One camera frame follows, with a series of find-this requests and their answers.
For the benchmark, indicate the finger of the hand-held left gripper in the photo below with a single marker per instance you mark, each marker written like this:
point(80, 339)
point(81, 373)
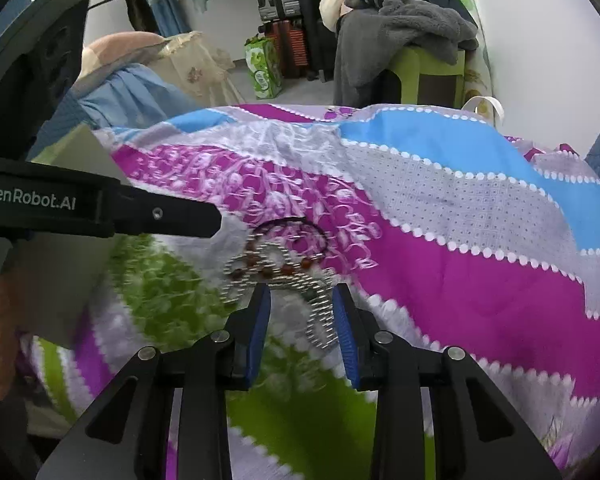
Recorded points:
point(170, 217)

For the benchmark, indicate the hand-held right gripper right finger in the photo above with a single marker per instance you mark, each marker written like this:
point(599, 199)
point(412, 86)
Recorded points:
point(346, 340)

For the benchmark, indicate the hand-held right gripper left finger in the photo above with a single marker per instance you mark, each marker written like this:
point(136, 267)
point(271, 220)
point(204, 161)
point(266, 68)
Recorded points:
point(259, 332)

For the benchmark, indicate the grey cardboard box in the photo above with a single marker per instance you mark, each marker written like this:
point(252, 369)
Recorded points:
point(60, 285)

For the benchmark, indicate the person's left hand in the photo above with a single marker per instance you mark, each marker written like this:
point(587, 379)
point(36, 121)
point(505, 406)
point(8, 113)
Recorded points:
point(0, 340)

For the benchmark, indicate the pink pillow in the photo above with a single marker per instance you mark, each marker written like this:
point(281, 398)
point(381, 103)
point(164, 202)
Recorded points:
point(120, 47)

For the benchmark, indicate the light blue cloth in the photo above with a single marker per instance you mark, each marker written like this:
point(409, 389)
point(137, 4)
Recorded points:
point(140, 92)

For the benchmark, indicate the striped floral blanket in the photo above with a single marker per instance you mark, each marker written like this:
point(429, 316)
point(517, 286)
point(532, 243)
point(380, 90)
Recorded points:
point(455, 270)

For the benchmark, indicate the beige lace cloth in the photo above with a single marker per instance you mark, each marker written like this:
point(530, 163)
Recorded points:
point(200, 70)

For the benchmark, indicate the green printed bag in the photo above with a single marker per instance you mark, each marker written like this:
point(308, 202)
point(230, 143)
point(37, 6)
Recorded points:
point(262, 67)

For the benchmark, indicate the red suitcase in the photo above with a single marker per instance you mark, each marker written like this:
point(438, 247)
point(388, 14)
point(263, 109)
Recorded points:
point(290, 50)

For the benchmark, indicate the black suitcase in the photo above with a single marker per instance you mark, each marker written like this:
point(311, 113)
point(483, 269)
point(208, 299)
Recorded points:
point(317, 40)

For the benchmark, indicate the green plastic stool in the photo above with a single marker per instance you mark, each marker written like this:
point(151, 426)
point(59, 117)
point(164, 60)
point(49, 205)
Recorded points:
point(425, 67)

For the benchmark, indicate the floral green mattress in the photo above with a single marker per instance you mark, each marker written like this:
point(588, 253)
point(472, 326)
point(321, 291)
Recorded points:
point(475, 70)

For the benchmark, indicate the grey fleece garment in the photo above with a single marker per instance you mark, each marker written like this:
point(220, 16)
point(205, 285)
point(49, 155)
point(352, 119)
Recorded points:
point(405, 20)

